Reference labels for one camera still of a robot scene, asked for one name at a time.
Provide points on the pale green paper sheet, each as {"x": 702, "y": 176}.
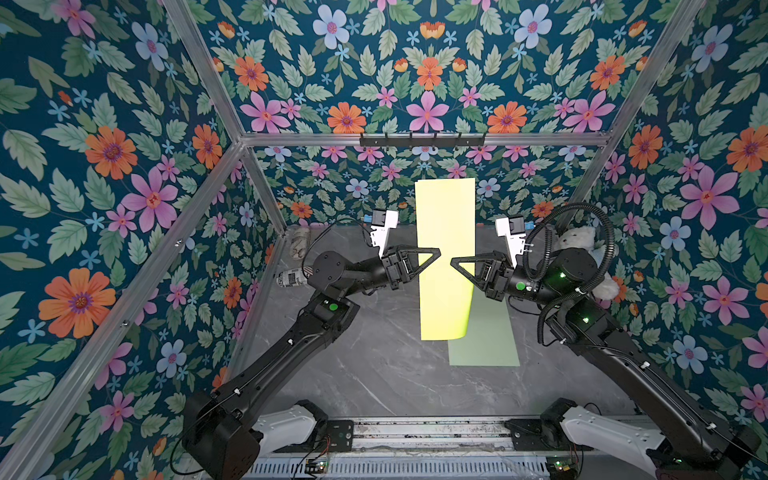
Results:
{"x": 489, "y": 340}

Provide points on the black hook rail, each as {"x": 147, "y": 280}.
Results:
{"x": 445, "y": 141}

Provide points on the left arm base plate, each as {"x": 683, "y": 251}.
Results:
{"x": 340, "y": 433}

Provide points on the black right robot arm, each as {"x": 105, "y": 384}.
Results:
{"x": 686, "y": 441}

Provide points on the left small circuit board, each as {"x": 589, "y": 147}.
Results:
{"x": 316, "y": 467}

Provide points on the bright lime green paper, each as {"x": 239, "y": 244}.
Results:
{"x": 445, "y": 219}

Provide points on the white teddy bear blue shirt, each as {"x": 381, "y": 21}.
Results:
{"x": 584, "y": 238}

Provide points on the right small circuit board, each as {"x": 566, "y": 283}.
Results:
{"x": 561, "y": 469}

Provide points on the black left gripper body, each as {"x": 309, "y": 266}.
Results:
{"x": 388, "y": 276}

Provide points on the small circuit board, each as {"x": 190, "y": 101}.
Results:
{"x": 561, "y": 469}
{"x": 316, "y": 467}

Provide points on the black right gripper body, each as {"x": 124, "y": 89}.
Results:
{"x": 496, "y": 275}

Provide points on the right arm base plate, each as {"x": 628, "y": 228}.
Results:
{"x": 529, "y": 434}

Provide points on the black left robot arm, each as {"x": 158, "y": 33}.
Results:
{"x": 219, "y": 427}

